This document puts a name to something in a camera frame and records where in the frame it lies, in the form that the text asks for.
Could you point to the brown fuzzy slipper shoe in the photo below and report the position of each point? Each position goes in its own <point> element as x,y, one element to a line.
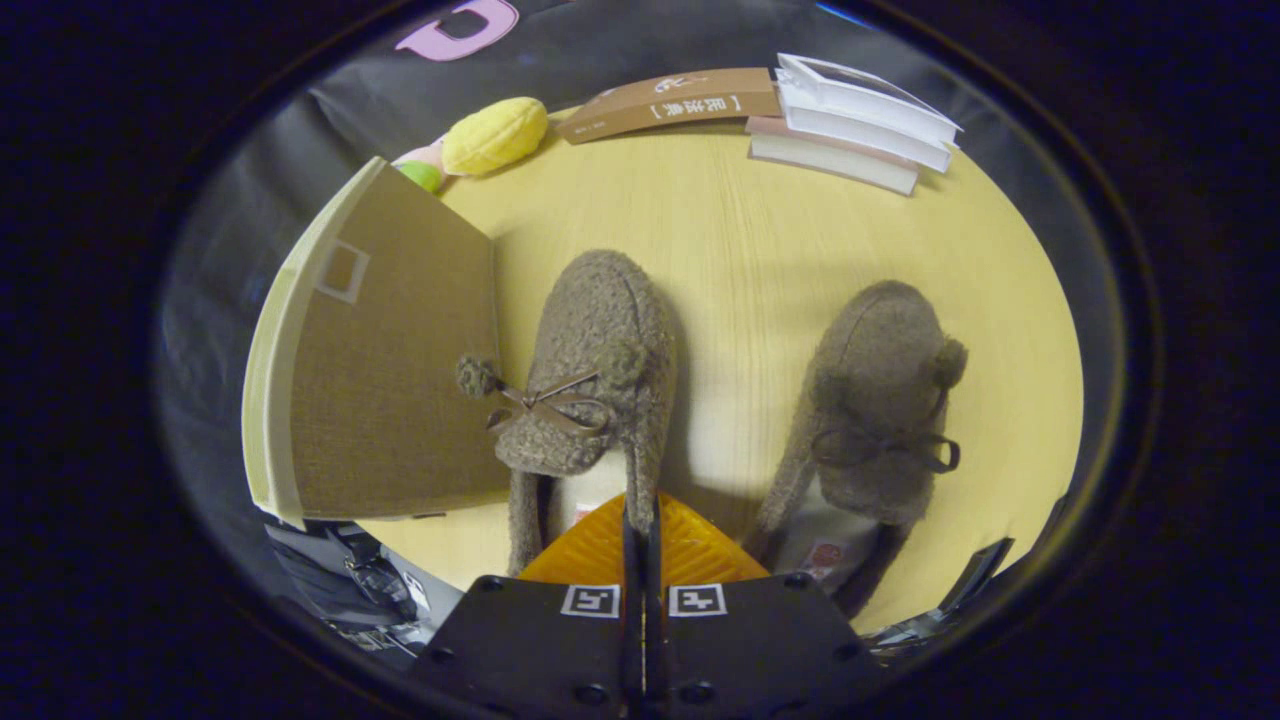
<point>590,330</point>
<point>880,370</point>

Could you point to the black flat panel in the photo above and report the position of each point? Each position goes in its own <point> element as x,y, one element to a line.
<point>980,570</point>

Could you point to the black backdrop cloth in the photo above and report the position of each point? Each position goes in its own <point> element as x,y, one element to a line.
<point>620,40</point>

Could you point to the yellow plush lemon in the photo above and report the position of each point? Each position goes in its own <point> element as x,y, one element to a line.
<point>495,135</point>

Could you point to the white book with dark cover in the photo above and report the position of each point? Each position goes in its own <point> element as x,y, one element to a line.
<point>860,90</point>

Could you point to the pink and green plush toy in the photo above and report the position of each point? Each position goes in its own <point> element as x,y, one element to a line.
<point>422,172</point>

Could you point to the pink covered book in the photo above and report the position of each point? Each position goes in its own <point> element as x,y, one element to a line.
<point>830,165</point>

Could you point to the brown book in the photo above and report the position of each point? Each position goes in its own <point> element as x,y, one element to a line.
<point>670,105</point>

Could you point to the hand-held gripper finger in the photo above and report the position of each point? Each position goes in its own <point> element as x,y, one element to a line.
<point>652,560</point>
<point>632,560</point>

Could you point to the dark clutter below table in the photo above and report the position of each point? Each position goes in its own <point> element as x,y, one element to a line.
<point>340,580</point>

